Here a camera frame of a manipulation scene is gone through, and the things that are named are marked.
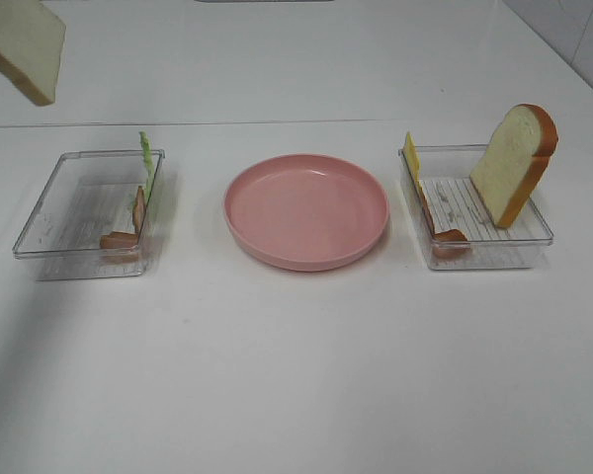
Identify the bacon strip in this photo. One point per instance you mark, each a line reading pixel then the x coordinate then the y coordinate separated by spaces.
pixel 448 244
pixel 126 241

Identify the green lettuce leaf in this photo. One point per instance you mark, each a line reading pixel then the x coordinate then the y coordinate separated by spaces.
pixel 148 164

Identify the white bread slice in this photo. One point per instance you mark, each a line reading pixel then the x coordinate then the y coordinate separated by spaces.
pixel 31 44
pixel 517 155

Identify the pink round plate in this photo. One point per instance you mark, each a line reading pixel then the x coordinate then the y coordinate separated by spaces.
pixel 306 213

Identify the yellow cheese slice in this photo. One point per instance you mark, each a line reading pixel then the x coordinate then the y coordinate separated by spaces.
pixel 412 161

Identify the right clear plastic bin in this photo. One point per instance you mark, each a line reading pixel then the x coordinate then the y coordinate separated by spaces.
pixel 454 204

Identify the clear plastic bin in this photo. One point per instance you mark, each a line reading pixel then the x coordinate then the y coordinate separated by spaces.
pixel 454 204
pixel 89 194

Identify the left clear plastic bin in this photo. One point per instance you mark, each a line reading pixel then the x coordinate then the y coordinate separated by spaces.
pixel 89 194

